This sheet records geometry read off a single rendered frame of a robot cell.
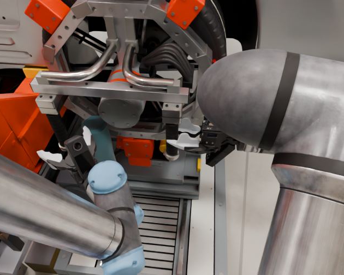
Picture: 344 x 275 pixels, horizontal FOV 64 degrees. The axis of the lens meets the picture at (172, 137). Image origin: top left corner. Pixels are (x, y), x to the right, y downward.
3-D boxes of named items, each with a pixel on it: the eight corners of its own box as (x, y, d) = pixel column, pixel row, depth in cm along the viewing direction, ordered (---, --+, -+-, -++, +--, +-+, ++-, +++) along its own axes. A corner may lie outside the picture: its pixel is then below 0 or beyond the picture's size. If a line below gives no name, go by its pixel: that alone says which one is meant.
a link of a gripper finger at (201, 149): (183, 137, 78) (213, 137, 78) (183, 142, 79) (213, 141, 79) (184, 150, 75) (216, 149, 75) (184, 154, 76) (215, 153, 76)
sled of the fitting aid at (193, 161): (201, 150, 173) (202, 139, 166) (198, 201, 149) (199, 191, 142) (123, 143, 177) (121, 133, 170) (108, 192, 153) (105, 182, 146)
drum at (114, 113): (153, 90, 102) (150, 57, 92) (143, 132, 88) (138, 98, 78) (116, 88, 103) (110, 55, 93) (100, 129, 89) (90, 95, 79)
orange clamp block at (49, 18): (71, 9, 83) (44, -15, 79) (62, 20, 78) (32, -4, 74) (61, 24, 87) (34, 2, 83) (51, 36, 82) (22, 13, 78)
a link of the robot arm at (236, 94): (159, 125, 31) (214, 118, 78) (258, 153, 28) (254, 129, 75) (185, 19, 29) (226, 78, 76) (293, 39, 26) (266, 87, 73)
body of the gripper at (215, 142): (201, 112, 76) (245, 115, 75) (199, 133, 83) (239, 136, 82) (200, 132, 71) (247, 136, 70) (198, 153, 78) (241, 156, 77)
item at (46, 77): (120, 50, 84) (115, 15, 76) (103, 89, 71) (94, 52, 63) (65, 47, 85) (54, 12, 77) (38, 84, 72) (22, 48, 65)
